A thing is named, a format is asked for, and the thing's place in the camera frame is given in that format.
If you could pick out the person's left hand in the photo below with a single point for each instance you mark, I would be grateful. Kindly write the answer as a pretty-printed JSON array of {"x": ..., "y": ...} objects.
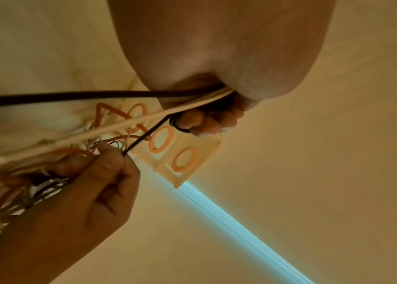
[{"x": 219, "y": 41}]

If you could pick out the person's right hand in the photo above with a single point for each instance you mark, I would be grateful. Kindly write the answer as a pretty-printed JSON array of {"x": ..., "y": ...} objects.
[{"x": 61, "y": 222}]

